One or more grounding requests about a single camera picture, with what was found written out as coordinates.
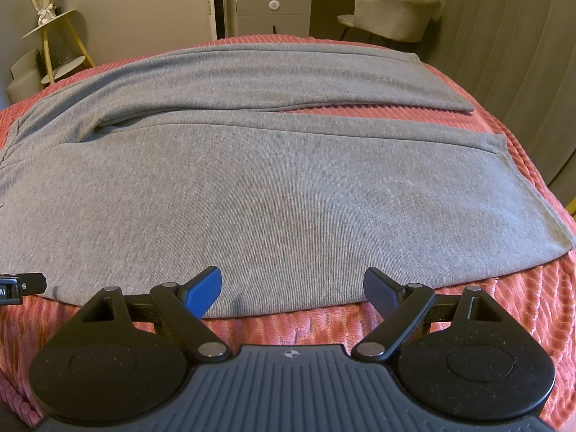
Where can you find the pink ribbed bedspread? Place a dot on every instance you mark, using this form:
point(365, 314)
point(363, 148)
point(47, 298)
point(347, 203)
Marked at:
point(542, 299)

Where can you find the gold tiered side table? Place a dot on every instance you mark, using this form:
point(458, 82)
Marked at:
point(62, 49)

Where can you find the grey bedside cabinet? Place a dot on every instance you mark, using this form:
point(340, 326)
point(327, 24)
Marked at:
point(280, 17)

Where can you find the grey sweatpants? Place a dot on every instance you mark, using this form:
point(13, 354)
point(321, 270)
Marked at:
point(154, 170)

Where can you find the grey round pouf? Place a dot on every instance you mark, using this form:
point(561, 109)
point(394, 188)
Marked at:
point(27, 74)

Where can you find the other gripper black tip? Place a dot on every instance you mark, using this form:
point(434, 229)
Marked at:
point(14, 287)

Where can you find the white door frame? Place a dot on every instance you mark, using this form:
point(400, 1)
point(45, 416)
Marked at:
point(212, 19)

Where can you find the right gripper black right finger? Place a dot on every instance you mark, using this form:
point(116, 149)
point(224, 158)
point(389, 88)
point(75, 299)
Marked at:
point(420, 324)

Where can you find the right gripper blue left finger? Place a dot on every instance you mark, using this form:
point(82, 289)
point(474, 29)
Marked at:
point(163, 325)

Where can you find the grey curtain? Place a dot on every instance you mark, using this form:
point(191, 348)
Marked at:
point(517, 58)

